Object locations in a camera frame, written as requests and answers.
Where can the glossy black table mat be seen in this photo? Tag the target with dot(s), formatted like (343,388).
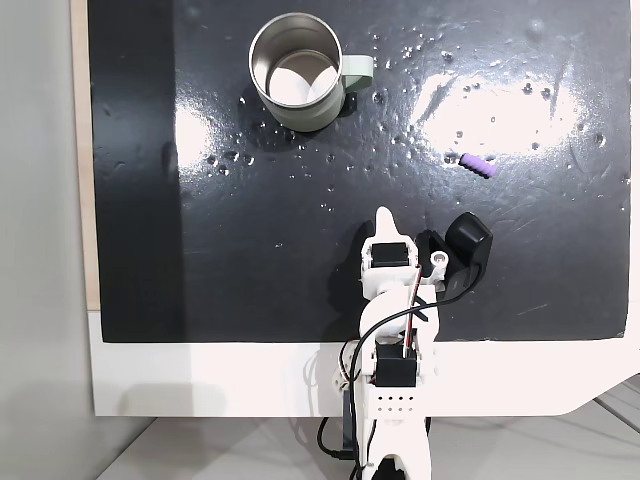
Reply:
(250,240)

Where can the beige wooden board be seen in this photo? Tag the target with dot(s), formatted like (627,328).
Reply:
(80,150)

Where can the black camera box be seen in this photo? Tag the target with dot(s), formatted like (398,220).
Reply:
(470,240)

